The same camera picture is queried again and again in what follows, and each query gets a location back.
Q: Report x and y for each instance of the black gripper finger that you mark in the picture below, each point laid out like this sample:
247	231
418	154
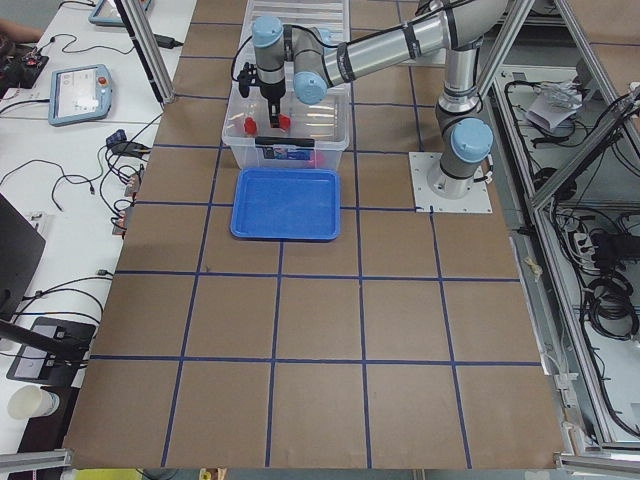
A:
274	115

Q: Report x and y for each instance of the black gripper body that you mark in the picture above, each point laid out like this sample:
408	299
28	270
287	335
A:
272	92

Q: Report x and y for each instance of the clear plastic box lid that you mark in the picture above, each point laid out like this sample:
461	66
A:
300	20

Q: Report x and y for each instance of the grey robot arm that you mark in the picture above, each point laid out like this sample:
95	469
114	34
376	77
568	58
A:
458	27

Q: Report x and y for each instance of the clear plastic storage box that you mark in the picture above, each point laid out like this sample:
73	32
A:
308	136

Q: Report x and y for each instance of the blue plastic tray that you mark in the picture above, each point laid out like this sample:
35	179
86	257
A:
287	204

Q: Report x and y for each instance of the blue teach pendant near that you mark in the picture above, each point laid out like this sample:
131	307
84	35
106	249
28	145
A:
79	94

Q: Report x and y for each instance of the white paper cup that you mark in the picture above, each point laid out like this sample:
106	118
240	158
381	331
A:
32	402

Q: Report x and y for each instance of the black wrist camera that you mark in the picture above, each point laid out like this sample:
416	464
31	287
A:
247	79

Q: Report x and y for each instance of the black box latch handle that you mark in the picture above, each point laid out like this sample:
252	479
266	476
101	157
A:
305	143

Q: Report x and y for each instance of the aluminium frame post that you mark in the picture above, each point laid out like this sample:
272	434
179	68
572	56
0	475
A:
143	40

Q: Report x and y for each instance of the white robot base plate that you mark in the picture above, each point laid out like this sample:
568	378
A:
435	192

